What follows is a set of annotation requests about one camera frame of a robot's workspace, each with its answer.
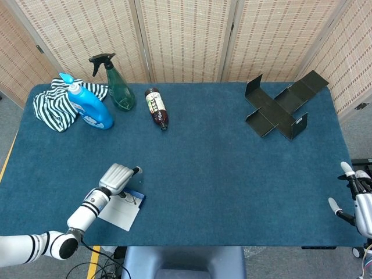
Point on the blue laundry detergent bottle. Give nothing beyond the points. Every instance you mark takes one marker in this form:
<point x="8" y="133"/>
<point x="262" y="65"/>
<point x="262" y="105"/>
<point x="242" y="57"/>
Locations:
<point x="93" y="110"/>

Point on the brown plastic drink bottle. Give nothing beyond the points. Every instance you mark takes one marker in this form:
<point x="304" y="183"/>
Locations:
<point x="157" y="107"/>

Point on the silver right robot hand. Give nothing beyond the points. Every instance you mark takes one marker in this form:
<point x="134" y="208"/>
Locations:
<point x="364" y="209"/>

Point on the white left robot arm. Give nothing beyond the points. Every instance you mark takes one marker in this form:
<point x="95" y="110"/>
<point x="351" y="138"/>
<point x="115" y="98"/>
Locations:
<point x="84" y="213"/>

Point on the black unfolded cardboard box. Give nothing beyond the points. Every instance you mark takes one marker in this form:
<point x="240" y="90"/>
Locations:
<point x="279" y="113"/>

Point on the green white striped cloth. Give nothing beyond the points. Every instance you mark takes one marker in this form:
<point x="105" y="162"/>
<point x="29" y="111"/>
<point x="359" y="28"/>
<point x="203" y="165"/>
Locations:
<point x="55" y="110"/>

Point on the green transparent spray bottle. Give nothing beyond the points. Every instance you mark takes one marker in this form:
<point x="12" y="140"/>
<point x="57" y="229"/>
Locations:
<point x="120" y="90"/>

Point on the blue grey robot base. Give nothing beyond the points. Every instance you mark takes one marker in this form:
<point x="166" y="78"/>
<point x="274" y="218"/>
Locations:
<point x="186" y="261"/>

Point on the thin-framed eyeglasses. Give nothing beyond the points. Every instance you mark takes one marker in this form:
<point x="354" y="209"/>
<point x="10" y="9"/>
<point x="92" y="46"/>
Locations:
<point x="128" y="198"/>

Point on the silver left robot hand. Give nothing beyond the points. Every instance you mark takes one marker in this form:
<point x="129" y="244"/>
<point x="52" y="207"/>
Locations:
<point x="116" y="177"/>

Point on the blue carpet table cover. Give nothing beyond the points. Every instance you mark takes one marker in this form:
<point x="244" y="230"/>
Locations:
<point x="218" y="174"/>

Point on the woven bamboo folding screen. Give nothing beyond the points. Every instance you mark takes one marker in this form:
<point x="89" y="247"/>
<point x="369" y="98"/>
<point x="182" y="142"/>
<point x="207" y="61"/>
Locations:
<point x="186" y="37"/>

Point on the blue folding glasses case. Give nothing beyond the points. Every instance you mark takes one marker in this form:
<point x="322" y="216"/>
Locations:
<point x="122" y="215"/>

